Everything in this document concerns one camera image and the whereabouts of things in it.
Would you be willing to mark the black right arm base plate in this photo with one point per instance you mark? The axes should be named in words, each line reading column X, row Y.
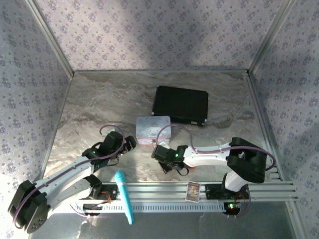
column 214, row 191

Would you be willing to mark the small colourful picture card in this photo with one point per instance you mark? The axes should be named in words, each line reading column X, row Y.
column 193, row 191

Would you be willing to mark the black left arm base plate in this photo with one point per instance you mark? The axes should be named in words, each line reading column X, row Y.
column 111, row 193

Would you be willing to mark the aluminium table edge rail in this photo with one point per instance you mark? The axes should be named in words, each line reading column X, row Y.
column 262, row 119

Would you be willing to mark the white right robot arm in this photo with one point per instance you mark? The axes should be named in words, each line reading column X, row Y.
column 211, row 154

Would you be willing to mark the black hard case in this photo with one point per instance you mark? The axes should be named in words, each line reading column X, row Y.
column 180, row 104

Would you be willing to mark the aluminium mounting rail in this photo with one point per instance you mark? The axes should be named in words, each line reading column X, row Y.
column 162, row 191

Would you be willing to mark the aluminium frame post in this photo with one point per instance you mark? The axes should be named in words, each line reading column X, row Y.
column 49, row 37
column 272, row 35

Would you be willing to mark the teal plastic pen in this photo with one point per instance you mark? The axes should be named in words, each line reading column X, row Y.
column 124, row 196

